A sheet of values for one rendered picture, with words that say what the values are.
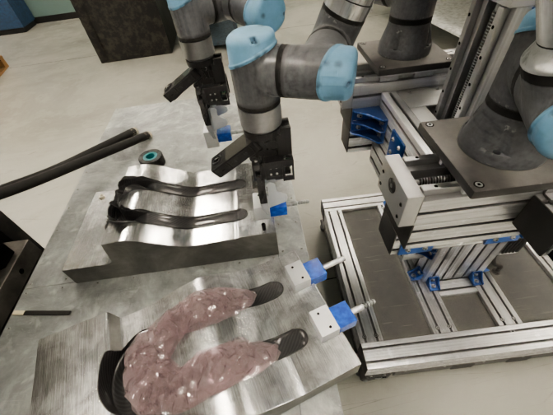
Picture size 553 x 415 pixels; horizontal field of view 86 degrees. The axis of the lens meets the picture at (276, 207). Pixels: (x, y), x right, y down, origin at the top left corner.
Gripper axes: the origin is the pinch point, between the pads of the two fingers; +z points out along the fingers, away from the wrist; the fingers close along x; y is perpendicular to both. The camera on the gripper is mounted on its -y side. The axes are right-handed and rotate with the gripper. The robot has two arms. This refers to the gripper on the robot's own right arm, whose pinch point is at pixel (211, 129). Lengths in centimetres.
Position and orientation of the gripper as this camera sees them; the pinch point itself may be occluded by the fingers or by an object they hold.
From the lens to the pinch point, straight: 91.1
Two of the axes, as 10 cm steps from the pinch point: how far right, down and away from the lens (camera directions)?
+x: -1.1, -7.3, 6.8
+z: 0.9, 6.7, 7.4
